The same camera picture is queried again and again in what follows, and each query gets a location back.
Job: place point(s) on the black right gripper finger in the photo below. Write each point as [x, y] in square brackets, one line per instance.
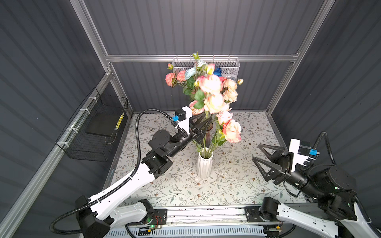
[272, 152]
[270, 171]

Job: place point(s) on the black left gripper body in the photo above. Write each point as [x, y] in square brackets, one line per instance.
[194, 136]

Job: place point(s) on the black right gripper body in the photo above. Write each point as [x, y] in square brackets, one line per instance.
[285, 162]

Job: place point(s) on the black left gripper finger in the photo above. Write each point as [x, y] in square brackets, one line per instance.
[201, 132]
[200, 121]

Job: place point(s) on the pale pink lily stem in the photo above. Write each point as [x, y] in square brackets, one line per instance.
[223, 119]

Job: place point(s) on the pink yellow rose spray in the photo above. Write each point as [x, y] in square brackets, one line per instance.
[209, 94]

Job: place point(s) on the white ribbed ceramic vase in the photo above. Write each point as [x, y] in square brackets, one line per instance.
[204, 163]

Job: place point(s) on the cream pink rose spray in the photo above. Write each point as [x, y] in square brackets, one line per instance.
[230, 84]

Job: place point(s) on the pink carnation stem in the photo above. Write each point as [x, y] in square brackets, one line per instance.
[175, 78]

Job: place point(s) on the blue artificial rose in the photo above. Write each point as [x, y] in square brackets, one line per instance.
[218, 71]

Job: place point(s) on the pink glass vase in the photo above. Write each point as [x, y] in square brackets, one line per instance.
[207, 137]

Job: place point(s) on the large white peony spray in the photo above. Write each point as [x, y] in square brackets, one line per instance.
[195, 111]

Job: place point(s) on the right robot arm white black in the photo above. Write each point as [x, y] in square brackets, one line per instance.
[332, 188]

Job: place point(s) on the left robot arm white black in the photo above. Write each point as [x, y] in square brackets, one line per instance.
[103, 211]

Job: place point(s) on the floral patterned table mat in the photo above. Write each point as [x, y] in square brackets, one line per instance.
[234, 178]

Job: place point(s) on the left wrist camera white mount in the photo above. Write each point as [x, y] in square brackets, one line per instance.
[181, 119]

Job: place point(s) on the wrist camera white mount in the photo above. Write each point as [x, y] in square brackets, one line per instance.
[181, 119]
[302, 153]

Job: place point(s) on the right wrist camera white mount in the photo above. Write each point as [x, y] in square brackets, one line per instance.
[302, 153]

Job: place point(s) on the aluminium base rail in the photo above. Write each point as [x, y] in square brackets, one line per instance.
[193, 215]

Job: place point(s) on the white wire mesh basket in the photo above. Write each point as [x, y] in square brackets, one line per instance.
[229, 65]

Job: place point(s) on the black wire basket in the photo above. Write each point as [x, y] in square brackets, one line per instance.
[93, 137]

